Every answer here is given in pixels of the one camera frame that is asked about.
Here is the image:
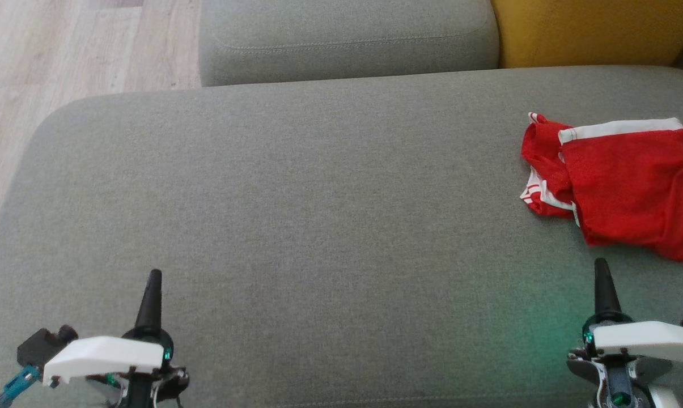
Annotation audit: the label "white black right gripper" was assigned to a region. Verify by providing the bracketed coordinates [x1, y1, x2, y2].
[567, 258, 683, 408]

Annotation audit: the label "red shorts with white stripe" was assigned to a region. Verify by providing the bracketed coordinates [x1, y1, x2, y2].
[558, 117, 683, 261]

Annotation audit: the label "yellow cushion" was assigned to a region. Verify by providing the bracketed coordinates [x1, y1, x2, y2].
[490, 0, 683, 70]

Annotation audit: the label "left cable with blue plug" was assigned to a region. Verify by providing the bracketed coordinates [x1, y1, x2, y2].
[0, 364, 41, 408]

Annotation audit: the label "red Bulls basketball jersey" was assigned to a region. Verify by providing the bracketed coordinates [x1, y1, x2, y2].
[520, 112, 579, 220]

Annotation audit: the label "grey sofa seat cushion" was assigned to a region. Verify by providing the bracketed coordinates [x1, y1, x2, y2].
[0, 65, 683, 408]

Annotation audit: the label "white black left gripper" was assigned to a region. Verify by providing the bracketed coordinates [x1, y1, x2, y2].
[42, 269, 190, 408]

